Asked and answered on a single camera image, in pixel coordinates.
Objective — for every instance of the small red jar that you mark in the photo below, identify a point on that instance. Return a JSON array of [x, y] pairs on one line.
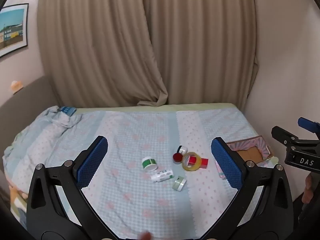
[[177, 158]]

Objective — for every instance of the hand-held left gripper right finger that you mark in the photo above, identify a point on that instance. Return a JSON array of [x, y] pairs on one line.
[[226, 166]]

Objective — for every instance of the light green jar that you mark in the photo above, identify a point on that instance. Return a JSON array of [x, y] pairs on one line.
[[179, 183]]

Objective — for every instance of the small white pink box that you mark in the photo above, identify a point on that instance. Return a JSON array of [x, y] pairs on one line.
[[221, 172]]

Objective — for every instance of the blue white checked pack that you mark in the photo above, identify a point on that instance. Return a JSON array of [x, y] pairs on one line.
[[67, 110]]

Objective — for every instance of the beige curtain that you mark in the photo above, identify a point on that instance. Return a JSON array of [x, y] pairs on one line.
[[200, 42], [100, 42]]

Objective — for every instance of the crumpled light blue quilt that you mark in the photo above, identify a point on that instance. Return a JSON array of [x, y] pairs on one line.
[[37, 140]]

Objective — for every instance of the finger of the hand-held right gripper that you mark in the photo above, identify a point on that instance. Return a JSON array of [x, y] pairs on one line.
[[308, 124], [283, 135]]

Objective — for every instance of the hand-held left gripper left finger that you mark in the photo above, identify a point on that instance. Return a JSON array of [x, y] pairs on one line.
[[92, 163]]

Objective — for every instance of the framed wall picture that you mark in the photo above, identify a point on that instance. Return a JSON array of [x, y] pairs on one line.
[[12, 27]]

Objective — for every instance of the white bottle with green print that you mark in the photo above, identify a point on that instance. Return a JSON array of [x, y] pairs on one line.
[[162, 175]]

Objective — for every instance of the pale green bed sheet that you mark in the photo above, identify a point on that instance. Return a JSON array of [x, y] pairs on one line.
[[175, 107]]

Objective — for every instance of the cardboard box with pink lining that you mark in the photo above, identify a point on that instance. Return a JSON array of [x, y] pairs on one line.
[[252, 153]]

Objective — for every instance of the yellow tape roll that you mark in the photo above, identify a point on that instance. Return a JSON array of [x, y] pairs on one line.
[[186, 166]]

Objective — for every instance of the red rectangular box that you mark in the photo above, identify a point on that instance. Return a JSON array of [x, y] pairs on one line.
[[205, 163]]

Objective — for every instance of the white jar with green label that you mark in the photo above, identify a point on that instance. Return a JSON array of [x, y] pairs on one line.
[[149, 164]]

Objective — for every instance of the small white jar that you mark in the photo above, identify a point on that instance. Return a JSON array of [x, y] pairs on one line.
[[182, 150]]

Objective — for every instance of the person's right hand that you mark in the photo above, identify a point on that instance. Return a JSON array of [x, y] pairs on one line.
[[308, 187]]

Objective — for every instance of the colourful cloth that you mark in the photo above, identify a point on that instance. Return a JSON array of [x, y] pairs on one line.
[[18, 201]]

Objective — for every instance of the small orange object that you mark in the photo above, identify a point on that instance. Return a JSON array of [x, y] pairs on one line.
[[16, 85]]

